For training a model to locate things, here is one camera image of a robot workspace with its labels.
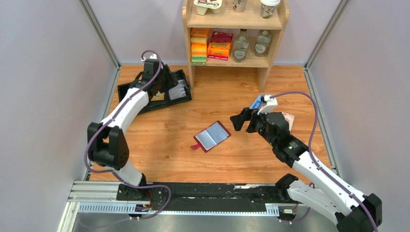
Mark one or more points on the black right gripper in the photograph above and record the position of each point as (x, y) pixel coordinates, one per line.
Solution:
(238, 120)

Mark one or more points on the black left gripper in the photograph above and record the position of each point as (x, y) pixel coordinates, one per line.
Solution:
(172, 81)

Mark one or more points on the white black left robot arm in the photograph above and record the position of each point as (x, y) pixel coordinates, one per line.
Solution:
(107, 145)

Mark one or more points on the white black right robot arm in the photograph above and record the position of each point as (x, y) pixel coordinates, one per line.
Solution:
(320, 173)

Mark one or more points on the silver card in tray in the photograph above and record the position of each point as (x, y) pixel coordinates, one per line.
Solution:
(177, 93)

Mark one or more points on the black three-compartment tray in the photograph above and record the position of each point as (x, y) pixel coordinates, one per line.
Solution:
(161, 100)

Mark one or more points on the white red small packet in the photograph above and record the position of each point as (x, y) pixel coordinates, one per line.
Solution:
(290, 119)

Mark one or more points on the stack of coloured sponges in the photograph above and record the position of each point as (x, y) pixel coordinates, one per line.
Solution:
(198, 48)

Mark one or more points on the orange red snack box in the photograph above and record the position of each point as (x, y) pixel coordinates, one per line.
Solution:
(219, 45)

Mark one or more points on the wooden shelf unit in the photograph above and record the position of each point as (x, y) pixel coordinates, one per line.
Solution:
(232, 22)

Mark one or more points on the left clear glass bottle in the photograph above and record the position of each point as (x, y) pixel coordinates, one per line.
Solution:
(241, 45)

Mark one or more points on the clear glass bottle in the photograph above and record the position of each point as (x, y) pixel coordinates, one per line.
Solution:
(241, 45)
(262, 43)

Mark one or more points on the white yogurt cup pack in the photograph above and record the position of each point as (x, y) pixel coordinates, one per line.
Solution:
(202, 6)

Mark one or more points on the right clear glass bottle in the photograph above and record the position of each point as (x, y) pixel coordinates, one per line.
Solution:
(262, 43)

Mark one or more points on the patterned paper cup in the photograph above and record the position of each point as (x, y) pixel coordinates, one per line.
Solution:
(239, 5)

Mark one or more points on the white lidded cup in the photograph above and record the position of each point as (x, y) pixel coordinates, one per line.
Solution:
(268, 7)

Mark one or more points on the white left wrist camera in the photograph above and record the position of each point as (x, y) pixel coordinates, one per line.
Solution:
(153, 56)

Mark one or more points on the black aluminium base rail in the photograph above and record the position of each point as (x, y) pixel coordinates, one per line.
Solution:
(182, 199)

